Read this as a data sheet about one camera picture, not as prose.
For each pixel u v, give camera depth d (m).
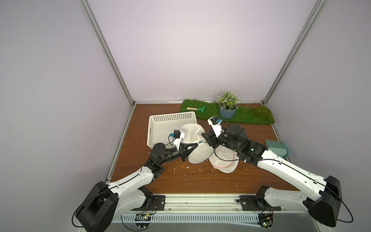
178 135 0.64
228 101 0.97
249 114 1.10
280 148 0.92
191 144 0.69
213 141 0.62
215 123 0.60
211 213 0.71
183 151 0.64
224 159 0.58
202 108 1.13
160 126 1.03
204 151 0.73
